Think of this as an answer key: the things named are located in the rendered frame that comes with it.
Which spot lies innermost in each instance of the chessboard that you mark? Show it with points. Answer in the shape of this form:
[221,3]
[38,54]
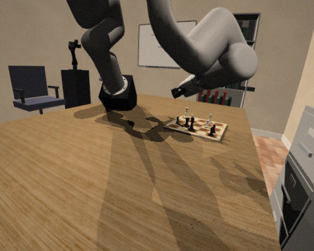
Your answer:
[199,126]

